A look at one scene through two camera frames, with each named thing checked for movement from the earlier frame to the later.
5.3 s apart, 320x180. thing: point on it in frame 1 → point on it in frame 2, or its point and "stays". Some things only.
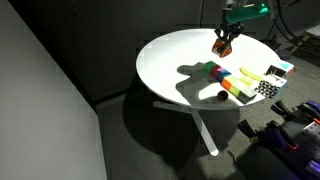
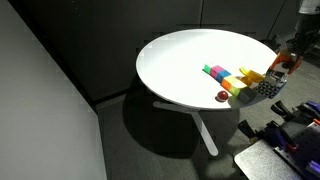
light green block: (234, 90) stays
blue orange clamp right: (306, 111) stays
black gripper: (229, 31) → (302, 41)
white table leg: (211, 145) stays
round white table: (179, 68) stays
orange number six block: (222, 48) → (288, 58)
